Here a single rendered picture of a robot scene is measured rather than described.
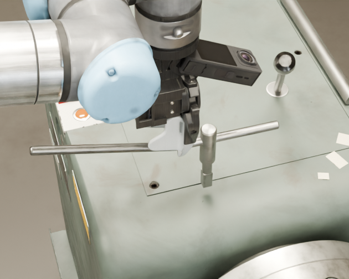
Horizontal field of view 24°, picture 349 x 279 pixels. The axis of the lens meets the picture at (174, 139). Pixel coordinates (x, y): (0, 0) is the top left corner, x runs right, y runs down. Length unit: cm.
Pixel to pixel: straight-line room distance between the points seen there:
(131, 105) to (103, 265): 45
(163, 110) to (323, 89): 42
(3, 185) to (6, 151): 15
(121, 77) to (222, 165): 53
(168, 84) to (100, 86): 27
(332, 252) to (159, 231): 24
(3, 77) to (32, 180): 215
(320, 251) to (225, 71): 32
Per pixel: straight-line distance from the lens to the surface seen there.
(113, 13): 74
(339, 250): 117
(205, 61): 94
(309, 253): 114
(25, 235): 270
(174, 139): 103
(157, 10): 86
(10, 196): 281
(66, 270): 196
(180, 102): 97
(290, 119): 127
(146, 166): 120
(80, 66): 71
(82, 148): 103
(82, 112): 128
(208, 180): 114
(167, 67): 95
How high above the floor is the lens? 218
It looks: 48 degrees down
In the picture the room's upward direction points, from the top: straight up
